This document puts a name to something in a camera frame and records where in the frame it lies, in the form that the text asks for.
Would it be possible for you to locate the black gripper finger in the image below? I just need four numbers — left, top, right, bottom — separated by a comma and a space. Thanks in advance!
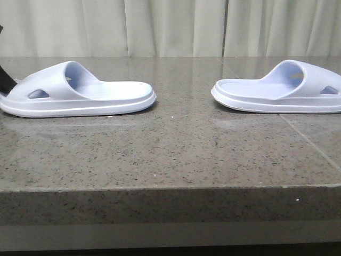
0, 25, 19, 97

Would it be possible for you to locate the light blue slipper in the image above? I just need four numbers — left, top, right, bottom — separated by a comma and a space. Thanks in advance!
1, 61, 156, 118
211, 60, 340, 114

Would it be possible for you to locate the beige curtain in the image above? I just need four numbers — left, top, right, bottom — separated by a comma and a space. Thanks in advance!
1, 1, 340, 57

